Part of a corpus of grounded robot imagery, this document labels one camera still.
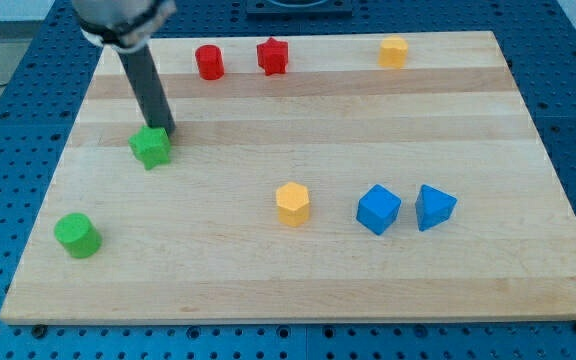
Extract blue cube block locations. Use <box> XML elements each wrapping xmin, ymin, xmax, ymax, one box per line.
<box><xmin>356</xmin><ymin>184</ymin><xmax>402</xmax><ymax>235</ymax></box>

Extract red star block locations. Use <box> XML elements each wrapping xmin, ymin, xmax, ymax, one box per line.
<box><xmin>256</xmin><ymin>37</ymin><xmax>289</xmax><ymax>76</ymax></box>

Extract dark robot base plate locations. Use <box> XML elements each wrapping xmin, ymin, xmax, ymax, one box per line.
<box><xmin>244</xmin><ymin>0</ymin><xmax>353</xmax><ymax>17</ymax></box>

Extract green cylinder block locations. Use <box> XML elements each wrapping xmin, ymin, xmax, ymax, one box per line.
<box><xmin>54</xmin><ymin>213</ymin><xmax>102</xmax><ymax>259</ymax></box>

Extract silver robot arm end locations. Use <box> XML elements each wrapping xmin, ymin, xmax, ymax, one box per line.
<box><xmin>71</xmin><ymin>0</ymin><xmax>177</xmax><ymax>53</ymax></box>

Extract yellow heart block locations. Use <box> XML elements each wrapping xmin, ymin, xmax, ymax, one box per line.
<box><xmin>377</xmin><ymin>35</ymin><xmax>409</xmax><ymax>69</ymax></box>

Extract yellow hexagon block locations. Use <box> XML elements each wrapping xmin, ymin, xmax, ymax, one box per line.
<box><xmin>275</xmin><ymin>182</ymin><xmax>310</xmax><ymax>227</ymax></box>

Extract wooden board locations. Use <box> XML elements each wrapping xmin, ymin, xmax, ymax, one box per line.
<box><xmin>0</xmin><ymin>31</ymin><xmax>576</xmax><ymax>325</ymax></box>

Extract red cylinder block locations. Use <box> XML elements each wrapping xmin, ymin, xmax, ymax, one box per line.
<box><xmin>195</xmin><ymin>44</ymin><xmax>225</xmax><ymax>80</ymax></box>

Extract blue triangle block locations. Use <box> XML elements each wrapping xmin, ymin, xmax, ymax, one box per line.
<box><xmin>415</xmin><ymin>184</ymin><xmax>458</xmax><ymax>231</ymax></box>

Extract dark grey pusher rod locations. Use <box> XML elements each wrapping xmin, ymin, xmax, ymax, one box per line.
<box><xmin>119</xmin><ymin>45</ymin><xmax>176</xmax><ymax>136</ymax></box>

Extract green star block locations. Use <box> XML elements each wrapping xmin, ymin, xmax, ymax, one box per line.
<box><xmin>128</xmin><ymin>126</ymin><xmax>171</xmax><ymax>170</ymax></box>

